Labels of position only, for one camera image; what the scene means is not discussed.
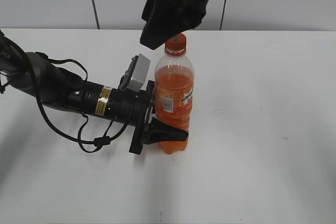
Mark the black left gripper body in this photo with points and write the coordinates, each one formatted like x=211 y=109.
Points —
x=132 y=109

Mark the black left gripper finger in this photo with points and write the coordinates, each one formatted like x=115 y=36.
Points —
x=157 y=132

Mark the orange bottle cap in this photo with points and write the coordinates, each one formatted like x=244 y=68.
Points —
x=176 y=46

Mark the orange soda plastic bottle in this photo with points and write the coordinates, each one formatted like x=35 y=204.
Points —
x=174 y=84

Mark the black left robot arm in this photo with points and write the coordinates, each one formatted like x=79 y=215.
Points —
x=52 y=86

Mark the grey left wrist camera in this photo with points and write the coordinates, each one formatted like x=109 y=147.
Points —
x=135 y=76

